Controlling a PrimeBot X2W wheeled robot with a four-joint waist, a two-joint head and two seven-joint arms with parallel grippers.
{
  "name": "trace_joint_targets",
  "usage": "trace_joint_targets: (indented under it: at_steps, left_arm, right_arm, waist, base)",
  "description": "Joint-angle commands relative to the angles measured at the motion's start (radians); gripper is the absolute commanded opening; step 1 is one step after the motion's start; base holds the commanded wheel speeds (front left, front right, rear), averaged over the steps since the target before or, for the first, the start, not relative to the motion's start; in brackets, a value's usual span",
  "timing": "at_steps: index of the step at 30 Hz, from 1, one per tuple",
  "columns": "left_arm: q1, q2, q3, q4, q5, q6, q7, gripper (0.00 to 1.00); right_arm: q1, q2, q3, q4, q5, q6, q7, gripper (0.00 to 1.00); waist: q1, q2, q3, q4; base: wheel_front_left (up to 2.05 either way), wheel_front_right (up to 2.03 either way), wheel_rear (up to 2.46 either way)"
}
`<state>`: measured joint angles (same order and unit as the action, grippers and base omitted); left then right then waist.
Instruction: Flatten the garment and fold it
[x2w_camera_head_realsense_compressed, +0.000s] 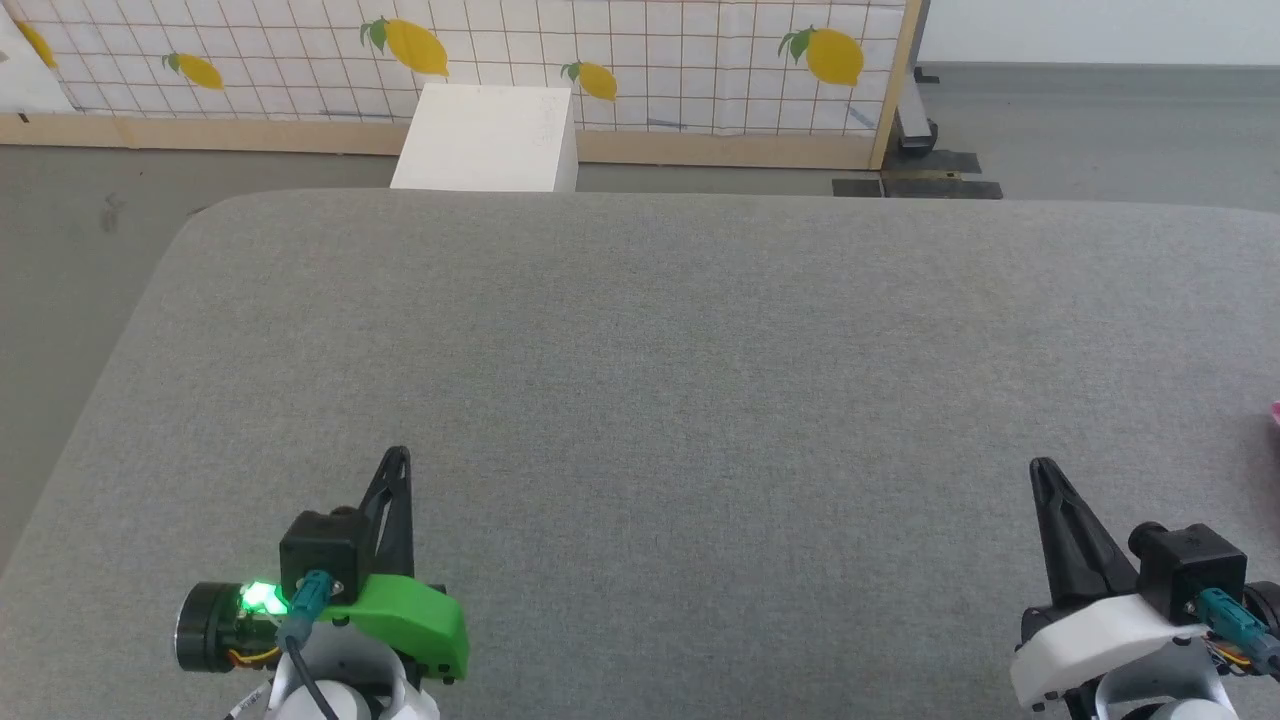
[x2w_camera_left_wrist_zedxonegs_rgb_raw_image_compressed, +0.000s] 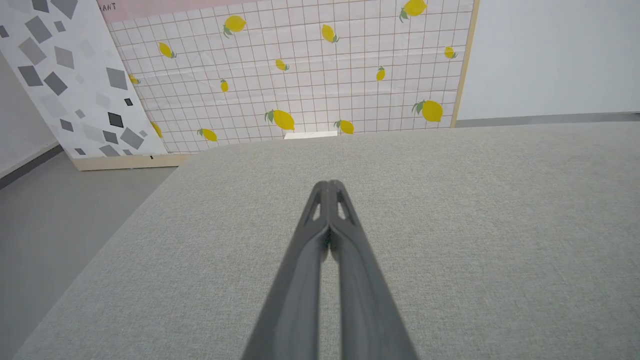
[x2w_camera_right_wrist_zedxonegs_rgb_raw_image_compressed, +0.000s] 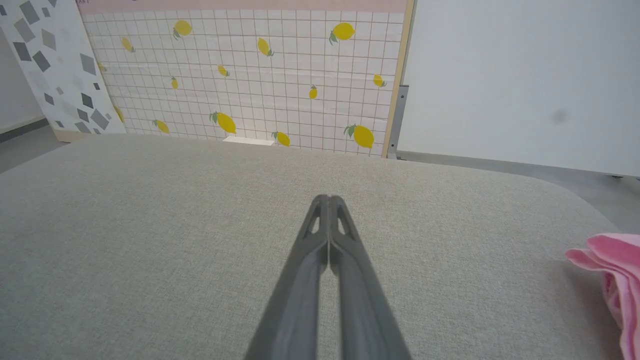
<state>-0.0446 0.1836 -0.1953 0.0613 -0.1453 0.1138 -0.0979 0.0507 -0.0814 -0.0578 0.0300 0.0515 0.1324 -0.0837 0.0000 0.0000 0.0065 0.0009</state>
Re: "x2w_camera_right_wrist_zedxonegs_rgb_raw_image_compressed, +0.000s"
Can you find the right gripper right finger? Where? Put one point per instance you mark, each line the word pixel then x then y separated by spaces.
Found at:
pixel 362 310

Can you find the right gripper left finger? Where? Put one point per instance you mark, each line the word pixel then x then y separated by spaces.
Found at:
pixel 295 300

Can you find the pink cloth garment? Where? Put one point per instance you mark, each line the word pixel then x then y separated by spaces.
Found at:
pixel 620 280

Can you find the grey fabric sofa cushion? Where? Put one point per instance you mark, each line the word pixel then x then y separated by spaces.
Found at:
pixel 150 250

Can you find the white rectangular block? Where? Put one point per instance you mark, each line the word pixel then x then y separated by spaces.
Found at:
pixel 248 141

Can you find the grey metal partition support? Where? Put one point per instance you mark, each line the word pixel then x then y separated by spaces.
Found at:
pixel 397 125

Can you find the lemon print grid partition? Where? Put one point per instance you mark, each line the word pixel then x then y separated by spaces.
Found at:
pixel 280 90

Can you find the terrazzo pattern white panel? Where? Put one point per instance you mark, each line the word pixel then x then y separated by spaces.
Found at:
pixel 60 75

